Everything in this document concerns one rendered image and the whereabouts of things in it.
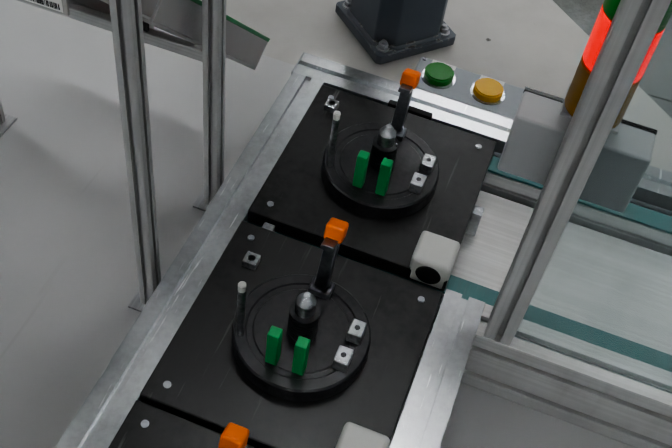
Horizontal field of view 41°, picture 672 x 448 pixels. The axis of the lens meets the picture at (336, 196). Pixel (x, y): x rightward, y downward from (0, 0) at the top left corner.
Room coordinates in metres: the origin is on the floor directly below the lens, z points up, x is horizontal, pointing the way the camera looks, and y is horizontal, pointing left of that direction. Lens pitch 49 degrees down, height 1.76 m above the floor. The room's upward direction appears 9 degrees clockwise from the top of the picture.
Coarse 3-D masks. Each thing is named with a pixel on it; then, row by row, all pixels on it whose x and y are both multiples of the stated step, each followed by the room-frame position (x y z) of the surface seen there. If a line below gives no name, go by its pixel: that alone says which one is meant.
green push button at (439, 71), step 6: (426, 66) 0.96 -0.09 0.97; (432, 66) 0.96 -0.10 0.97; (438, 66) 0.96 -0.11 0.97; (444, 66) 0.96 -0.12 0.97; (426, 72) 0.95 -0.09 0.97; (432, 72) 0.95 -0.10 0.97; (438, 72) 0.95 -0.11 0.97; (444, 72) 0.95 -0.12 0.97; (450, 72) 0.95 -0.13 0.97; (426, 78) 0.94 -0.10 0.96; (432, 78) 0.94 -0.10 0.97; (438, 78) 0.94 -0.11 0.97; (444, 78) 0.94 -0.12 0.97; (450, 78) 0.94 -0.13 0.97; (432, 84) 0.94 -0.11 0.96; (438, 84) 0.93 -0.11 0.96; (444, 84) 0.94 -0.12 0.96
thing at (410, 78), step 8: (408, 72) 0.82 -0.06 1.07; (416, 72) 0.83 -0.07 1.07; (400, 80) 0.82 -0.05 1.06; (408, 80) 0.81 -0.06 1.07; (416, 80) 0.81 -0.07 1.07; (400, 88) 0.80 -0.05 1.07; (408, 88) 0.80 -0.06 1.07; (400, 96) 0.81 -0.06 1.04; (408, 96) 0.81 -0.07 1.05; (400, 104) 0.81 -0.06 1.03; (408, 104) 0.81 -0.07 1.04; (400, 112) 0.80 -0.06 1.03; (392, 120) 0.80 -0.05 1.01; (400, 120) 0.80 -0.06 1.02; (400, 128) 0.79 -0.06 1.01
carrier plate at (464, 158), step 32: (320, 96) 0.87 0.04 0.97; (352, 96) 0.88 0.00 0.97; (320, 128) 0.81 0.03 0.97; (416, 128) 0.84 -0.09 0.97; (448, 128) 0.85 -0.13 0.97; (288, 160) 0.75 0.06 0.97; (320, 160) 0.76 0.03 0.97; (448, 160) 0.79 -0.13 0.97; (480, 160) 0.80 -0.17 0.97; (288, 192) 0.70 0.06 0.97; (320, 192) 0.70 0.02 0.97; (448, 192) 0.74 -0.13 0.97; (288, 224) 0.65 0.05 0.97; (320, 224) 0.66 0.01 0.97; (352, 224) 0.66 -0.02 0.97; (384, 224) 0.67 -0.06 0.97; (416, 224) 0.68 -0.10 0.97; (448, 224) 0.69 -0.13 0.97; (352, 256) 0.63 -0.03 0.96; (384, 256) 0.63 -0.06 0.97
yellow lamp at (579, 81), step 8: (584, 64) 0.58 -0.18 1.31; (576, 72) 0.59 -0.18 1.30; (584, 72) 0.58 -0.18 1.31; (576, 80) 0.58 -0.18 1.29; (584, 80) 0.58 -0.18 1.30; (576, 88) 0.58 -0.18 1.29; (568, 96) 0.59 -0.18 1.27; (576, 96) 0.58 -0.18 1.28; (568, 104) 0.58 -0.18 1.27; (576, 104) 0.57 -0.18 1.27; (568, 112) 0.58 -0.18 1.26
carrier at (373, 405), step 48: (240, 240) 0.62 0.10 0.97; (288, 240) 0.63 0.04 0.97; (240, 288) 0.48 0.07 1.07; (288, 288) 0.55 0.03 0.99; (336, 288) 0.56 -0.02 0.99; (384, 288) 0.58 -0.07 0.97; (192, 336) 0.48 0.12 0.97; (240, 336) 0.48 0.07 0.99; (288, 336) 0.49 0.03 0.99; (336, 336) 0.50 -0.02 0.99; (384, 336) 0.52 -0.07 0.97; (192, 384) 0.43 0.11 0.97; (240, 384) 0.44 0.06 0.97; (288, 384) 0.44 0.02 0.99; (336, 384) 0.45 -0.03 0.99; (384, 384) 0.46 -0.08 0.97; (288, 432) 0.40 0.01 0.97; (336, 432) 0.41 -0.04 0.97; (384, 432) 0.41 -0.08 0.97
